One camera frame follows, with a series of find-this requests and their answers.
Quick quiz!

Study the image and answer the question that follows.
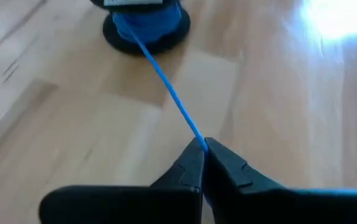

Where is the small blue connector module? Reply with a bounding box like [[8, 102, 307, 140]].
[[90, 0, 192, 57]]

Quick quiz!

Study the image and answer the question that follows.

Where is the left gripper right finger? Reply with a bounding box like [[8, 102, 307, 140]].
[[203, 137, 357, 224]]

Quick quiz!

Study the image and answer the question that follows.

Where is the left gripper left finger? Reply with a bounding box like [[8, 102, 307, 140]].
[[38, 137, 206, 224]]

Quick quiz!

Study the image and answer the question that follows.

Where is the long thin blue cable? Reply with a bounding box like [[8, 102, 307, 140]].
[[112, 1, 210, 153]]

